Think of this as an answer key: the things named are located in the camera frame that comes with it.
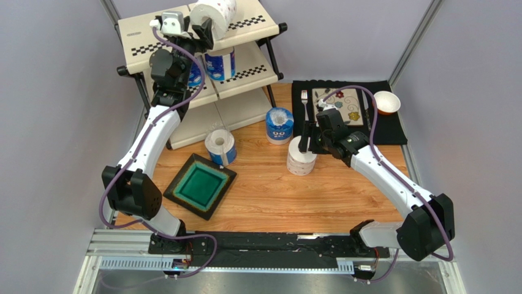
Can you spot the black cloth placemat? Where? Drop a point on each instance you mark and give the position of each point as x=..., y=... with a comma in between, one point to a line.
x=388, y=130

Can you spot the white floral paper roll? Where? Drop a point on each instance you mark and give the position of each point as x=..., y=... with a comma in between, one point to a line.
x=221, y=12

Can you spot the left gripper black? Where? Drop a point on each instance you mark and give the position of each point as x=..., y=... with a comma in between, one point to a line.
x=204, y=34

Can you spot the green square plate black rim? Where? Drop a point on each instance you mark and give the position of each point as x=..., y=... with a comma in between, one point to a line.
x=200, y=185

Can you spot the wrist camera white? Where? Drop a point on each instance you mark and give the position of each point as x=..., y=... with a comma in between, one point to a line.
x=321, y=105
x=170, y=23

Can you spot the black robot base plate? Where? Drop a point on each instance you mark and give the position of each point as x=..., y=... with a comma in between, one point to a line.
x=266, y=250

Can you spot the white and orange bowl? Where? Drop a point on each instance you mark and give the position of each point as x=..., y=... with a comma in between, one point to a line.
x=387, y=103

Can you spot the cream checkered three-tier shelf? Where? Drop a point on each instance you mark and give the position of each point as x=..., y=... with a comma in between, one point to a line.
x=233, y=103

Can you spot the white red-floral paper roll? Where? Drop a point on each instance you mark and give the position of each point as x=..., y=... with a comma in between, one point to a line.
x=298, y=163

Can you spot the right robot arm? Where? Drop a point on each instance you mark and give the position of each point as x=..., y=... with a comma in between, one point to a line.
x=428, y=220

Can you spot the silver table knife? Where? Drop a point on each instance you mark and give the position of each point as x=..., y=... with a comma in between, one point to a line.
x=366, y=107

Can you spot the square floral plate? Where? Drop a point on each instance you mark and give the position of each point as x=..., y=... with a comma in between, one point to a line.
x=346, y=101

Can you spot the plastic-wrapped roll blue label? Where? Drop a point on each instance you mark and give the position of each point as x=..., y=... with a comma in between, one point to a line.
x=220, y=144

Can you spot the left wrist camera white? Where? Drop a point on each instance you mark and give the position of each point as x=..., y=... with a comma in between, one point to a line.
x=170, y=23

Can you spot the silver fork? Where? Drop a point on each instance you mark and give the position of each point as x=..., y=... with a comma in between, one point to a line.
x=304, y=101

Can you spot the blue cartoon-face roll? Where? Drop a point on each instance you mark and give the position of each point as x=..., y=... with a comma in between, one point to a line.
x=279, y=124

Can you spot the dark blue roll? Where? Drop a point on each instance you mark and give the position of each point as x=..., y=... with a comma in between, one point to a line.
x=195, y=75
x=220, y=65

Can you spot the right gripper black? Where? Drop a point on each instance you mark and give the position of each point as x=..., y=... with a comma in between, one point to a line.
x=312, y=137

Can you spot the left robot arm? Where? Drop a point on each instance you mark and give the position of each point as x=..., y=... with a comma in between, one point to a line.
x=129, y=187

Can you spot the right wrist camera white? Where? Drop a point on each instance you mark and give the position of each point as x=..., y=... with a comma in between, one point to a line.
x=321, y=105

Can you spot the aluminium frame rail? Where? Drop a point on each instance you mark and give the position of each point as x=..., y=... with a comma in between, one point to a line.
x=128, y=250

